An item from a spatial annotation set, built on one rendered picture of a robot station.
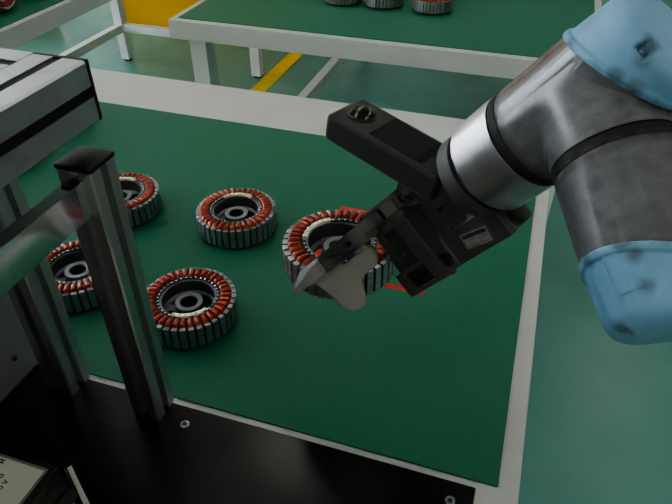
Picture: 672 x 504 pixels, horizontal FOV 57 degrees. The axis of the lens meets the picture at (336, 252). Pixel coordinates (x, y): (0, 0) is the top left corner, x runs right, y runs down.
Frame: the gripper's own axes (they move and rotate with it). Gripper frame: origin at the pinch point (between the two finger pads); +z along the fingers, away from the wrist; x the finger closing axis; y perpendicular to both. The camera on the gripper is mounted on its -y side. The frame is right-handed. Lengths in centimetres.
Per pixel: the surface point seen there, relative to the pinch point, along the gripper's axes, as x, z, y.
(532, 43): 109, 25, -12
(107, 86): 29, 63, -58
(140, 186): 5.8, 34.4, -26.0
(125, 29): 155, 217, -166
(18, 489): -33.9, -2.6, 0.1
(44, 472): -32.3, -2.7, 0.2
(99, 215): -19.8, -5.0, -12.5
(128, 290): -19.0, 1.2, -7.7
